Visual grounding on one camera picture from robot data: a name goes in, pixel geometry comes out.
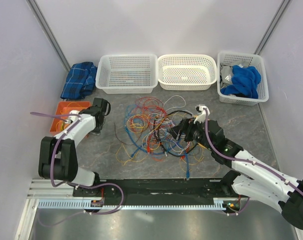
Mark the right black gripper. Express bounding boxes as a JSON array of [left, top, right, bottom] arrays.
[[166, 116, 214, 152]]

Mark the thick yellow ethernet cable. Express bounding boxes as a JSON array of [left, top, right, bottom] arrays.
[[55, 101, 85, 133]]

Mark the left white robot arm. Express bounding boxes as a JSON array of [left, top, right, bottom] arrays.
[[38, 97, 111, 197]]

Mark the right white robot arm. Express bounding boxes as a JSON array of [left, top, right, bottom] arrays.
[[169, 118, 303, 230]]

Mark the blue plaid cloth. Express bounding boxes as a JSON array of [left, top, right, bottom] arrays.
[[60, 61, 98, 100]]

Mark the left white perforated basket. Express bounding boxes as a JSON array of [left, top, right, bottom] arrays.
[[95, 53, 159, 95]]

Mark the white perforated basket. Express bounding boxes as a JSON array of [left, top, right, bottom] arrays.
[[217, 51, 269, 106], [158, 54, 218, 91], [95, 53, 159, 95]]

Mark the orange plastic tray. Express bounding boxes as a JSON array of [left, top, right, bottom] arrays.
[[49, 101, 92, 136]]

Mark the middle white perforated basket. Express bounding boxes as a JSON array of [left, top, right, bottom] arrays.
[[158, 54, 218, 91]]

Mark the grey cloth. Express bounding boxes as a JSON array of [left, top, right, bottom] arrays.
[[219, 60, 250, 91]]

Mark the right white perforated basket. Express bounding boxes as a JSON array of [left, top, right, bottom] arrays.
[[217, 51, 269, 106]]

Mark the blue towel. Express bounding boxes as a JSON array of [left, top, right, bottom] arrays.
[[220, 65, 262, 99]]

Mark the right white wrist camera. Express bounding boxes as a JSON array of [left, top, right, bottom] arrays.
[[193, 104, 210, 124]]

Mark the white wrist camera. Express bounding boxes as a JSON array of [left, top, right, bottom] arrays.
[[64, 110, 82, 125], [193, 104, 210, 124]]

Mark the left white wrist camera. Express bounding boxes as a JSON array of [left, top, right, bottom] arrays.
[[64, 110, 82, 125]]

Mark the black cable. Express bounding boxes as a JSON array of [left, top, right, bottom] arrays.
[[152, 109, 204, 157]]

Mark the white thin wire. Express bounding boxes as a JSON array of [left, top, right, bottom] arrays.
[[143, 94, 186, 151]]

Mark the orange wire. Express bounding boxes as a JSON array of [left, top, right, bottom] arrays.
[[146, 142, 172, 163]]

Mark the red thin wire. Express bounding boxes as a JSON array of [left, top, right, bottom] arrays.
[[130, 96, 170, 151]]

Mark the brown thin wire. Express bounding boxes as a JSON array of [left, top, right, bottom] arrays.
[[113, 121, 137, 146]]

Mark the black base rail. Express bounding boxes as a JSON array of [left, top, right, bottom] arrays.
[[72, 178, 241, 206]]

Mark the light blue cable duct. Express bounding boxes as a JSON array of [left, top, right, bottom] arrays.
[[37, 199, 226, 211]]

